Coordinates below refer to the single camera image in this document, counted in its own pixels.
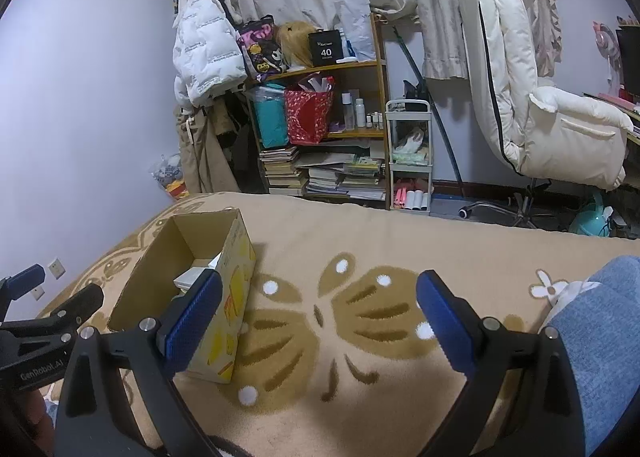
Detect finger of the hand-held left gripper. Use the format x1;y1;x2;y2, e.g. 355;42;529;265
0;264;47;303
0;283;105;338

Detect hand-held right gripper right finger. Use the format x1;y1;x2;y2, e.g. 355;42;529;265
416;269;586;457

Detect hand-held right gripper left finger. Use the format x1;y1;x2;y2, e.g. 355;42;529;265
54;267;223;457

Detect small white box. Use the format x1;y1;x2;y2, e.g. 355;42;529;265
173;267;213;292

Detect cardboard box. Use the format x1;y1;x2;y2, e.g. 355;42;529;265
106;208;257;384

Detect beige brown patterned blanket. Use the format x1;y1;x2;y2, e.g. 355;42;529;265
35;192;640;457

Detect white cloth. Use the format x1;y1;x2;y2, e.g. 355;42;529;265
542;279;601;323

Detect bag of plush toys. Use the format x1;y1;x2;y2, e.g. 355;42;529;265
150;153;190;200

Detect person's leg in jeans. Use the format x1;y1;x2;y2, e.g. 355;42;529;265
537;255;640;457

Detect beige hanging coat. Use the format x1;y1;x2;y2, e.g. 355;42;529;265
175;104;240;195

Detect pale green packets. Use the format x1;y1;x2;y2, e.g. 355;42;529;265
392;147;430;165

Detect teal plastic watering can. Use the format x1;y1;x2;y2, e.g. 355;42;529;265
569;192;615;238

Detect stack of old books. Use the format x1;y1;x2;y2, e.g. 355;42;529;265
258;146;308;195

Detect pile of magazines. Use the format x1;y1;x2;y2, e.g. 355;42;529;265
295;139;387;200

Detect white brown plush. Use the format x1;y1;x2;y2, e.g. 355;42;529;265
395;127;428;152

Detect dark hanging clothes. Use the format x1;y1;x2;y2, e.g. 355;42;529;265
210;89;263;195

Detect teal bag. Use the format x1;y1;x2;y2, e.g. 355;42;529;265
252;87;291;148

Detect white rolling cart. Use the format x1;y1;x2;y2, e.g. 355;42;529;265
385;98;435;212

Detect red patterned bag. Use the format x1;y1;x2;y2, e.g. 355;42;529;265
284;76;335;146

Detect cream office chair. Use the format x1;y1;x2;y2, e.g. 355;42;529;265
456;0;635;230

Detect white puffer jacket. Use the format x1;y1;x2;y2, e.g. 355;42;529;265
172;0;247;108

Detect colourful cartoon bag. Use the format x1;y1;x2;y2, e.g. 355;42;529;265
237;16;290;78

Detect wooden shelf unit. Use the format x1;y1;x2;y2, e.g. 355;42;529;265
245;14;391;210

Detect blonde wig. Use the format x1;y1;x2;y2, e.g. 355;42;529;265
276;22;316;68

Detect black box white print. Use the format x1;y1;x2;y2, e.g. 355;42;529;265
308;29;343;65

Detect clear plastic bag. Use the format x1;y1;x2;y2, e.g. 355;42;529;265
334;0;377;62

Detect pink desk fan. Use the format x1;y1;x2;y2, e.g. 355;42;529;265
592;21;621;62

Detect dark monitor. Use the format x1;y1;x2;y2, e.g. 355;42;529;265
615;24;640;88

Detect dark long-handled broom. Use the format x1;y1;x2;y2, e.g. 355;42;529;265
394;26;462;184

